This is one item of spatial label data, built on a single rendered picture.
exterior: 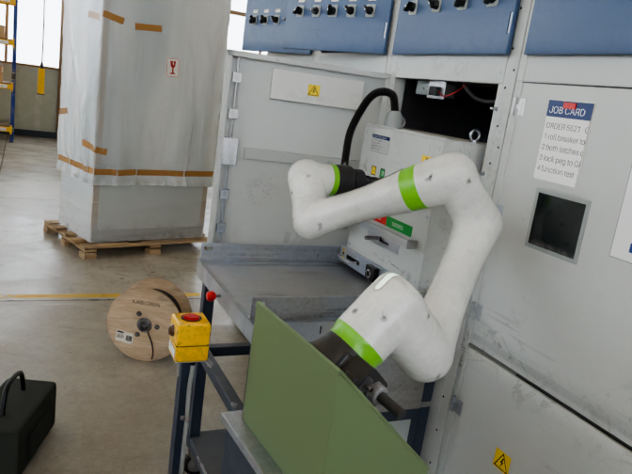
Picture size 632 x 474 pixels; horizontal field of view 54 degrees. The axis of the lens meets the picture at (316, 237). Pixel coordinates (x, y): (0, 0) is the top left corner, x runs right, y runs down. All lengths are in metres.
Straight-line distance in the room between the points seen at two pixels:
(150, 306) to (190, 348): 1.79
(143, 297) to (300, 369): 2.20
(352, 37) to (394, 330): 1.58
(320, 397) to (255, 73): 1.50
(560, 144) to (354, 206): 0.54
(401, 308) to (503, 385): 0.65
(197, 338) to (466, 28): 1.24
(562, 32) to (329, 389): 1.12
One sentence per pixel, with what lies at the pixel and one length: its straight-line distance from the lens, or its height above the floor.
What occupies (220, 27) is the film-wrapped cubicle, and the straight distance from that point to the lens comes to 5.48.
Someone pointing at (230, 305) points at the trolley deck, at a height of 0.83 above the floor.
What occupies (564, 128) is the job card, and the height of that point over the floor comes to 1.47.
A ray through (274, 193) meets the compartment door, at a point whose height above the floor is 1.08.
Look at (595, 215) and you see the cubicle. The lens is 1.62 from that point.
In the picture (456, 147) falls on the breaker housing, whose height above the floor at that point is 1.37.
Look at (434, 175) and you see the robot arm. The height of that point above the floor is 1.32.
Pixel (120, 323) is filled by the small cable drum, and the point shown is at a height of 0.19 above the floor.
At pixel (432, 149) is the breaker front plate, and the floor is 1.35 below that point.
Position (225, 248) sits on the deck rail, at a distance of 2.23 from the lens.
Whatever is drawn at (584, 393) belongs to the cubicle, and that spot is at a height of 0.86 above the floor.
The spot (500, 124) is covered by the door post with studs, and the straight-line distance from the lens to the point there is 1.92.
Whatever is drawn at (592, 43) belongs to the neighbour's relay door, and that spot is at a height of 1.68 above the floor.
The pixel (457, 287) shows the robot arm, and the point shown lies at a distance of 1.50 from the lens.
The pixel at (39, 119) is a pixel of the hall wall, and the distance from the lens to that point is 12.83.
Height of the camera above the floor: 1.46
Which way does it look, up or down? 13 degrees down
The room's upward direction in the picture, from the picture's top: 8 degrees clockwise
